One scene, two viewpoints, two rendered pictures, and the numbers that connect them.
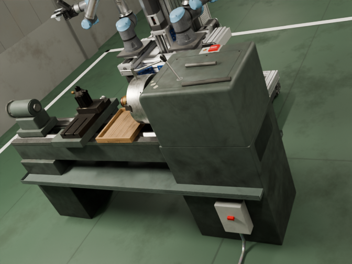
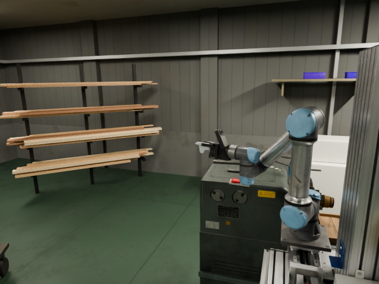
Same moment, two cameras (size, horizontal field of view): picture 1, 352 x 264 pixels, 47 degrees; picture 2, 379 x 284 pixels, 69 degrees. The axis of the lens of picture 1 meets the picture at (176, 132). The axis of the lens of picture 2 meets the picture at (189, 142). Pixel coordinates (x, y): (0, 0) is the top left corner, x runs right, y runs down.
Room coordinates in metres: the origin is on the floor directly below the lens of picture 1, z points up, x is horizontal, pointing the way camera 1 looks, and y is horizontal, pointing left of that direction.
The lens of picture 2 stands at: (3.76, -1.35, 1.94)
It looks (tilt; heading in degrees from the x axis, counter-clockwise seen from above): 13 degrees down; 158
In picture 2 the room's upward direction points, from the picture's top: 1 degrees counter-clockwise
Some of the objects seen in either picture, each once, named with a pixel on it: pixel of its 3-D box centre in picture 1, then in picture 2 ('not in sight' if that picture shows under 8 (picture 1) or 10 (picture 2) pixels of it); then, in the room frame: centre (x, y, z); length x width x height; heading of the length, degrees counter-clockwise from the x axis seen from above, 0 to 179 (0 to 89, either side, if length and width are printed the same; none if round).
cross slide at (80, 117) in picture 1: (86, 117); not in sight; (2.76, 0.57, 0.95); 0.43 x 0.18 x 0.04; 142
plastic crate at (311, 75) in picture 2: not in sight; (314, 75); (0.45, 2.04, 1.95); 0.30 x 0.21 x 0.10; 49
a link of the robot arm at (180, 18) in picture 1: (179, 19); (306, 202); (2.81, -0.35, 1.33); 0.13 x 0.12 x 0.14; 118
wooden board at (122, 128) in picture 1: (125, 124); (343, 229); (2.53, 0.30, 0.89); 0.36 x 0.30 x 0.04; 142
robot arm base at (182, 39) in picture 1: (184, 34); (304, 223); (2.80, -0.34, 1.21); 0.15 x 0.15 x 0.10
